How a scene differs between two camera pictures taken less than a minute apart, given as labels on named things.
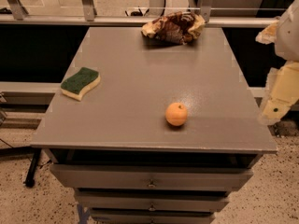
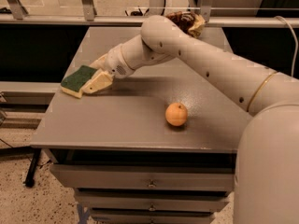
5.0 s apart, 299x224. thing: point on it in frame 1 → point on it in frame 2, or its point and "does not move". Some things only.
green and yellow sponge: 78,84 does not move
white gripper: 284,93 → 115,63
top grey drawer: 97,176 does not move
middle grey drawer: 120,201 does not move
